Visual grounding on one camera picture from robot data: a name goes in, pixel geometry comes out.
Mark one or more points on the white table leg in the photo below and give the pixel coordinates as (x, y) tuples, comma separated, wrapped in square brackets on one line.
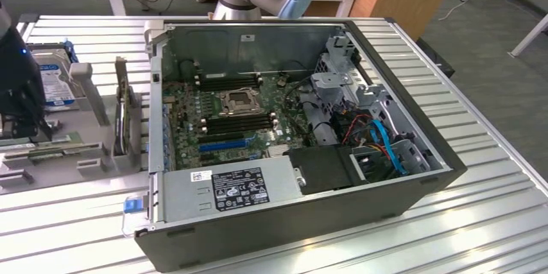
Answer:
[(529, 35)]

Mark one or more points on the black RAM slot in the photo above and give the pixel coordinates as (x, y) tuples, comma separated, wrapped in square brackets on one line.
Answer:
[(238, 118), (241, 125), (227, 76), (230, 83), (239, 122), (241, 129), (229, 80)]

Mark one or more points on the CPU socket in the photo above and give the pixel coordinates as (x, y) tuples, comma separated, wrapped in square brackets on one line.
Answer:
[(241, 103)]

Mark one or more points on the blue case latch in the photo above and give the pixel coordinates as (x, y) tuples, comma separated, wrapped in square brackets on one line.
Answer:
[(133, 205)]

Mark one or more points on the green motherboard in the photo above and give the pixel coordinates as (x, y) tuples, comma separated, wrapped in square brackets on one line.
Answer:
[(189, 133)]

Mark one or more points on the silver chipset heat sink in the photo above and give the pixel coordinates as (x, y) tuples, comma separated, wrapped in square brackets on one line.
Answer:
[(278, 152)]

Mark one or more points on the white sticker on case wall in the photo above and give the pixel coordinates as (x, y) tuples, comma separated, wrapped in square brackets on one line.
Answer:
[(246, 38)]

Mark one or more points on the white barcode sticker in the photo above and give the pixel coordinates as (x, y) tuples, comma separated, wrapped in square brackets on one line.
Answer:
[(198, 176)]

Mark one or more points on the metal disk bay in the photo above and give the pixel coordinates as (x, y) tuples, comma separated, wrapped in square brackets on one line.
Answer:
[(377, 100)]

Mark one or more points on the short black expansion slot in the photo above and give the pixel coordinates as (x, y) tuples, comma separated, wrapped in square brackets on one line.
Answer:
[(213, 157)]

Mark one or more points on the grey parts rack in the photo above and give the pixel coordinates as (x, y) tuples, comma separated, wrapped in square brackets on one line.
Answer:
[(82, 165)]

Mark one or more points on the blue expansion slot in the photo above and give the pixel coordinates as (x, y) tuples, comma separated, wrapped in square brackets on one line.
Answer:
[(223, 146)]

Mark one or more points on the green RAM stick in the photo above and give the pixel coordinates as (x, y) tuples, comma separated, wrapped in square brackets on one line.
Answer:
[(65, 138), (65, 151)]

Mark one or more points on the hard disk with blue label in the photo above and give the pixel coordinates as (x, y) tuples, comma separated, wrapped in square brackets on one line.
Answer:
[(54, 78)]

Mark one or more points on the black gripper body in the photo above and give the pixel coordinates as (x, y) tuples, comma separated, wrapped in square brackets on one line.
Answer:
[(18, 72)]

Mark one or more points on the black fan shroud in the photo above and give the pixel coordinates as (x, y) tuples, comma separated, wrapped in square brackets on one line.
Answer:
[(322, 168)]

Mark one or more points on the grey power supply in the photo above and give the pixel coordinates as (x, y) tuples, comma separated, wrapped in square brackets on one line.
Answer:
[(185, 200)]

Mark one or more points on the graphics card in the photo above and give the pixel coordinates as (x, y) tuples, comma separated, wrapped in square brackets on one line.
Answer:
[(125, 110)]

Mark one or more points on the black power supply label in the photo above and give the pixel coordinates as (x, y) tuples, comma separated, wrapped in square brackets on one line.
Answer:
[(241, 190)]

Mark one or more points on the black open PC case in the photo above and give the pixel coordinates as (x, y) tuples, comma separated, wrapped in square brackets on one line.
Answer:
[(299, 232)]

